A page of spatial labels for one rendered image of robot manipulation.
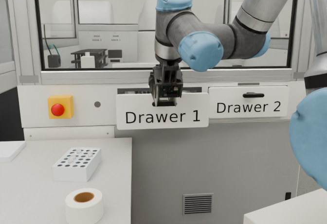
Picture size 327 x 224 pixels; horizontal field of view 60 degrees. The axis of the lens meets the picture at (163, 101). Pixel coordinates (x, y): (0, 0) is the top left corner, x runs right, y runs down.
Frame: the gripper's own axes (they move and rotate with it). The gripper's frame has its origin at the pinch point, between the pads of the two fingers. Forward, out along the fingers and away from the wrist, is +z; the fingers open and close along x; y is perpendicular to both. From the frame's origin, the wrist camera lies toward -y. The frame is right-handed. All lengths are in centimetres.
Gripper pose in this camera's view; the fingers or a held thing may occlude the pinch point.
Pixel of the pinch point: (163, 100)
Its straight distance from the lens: 86.1
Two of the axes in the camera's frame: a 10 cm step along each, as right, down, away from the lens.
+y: 0.8, 7.4, -6.7
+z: -0.6, 6.7, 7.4
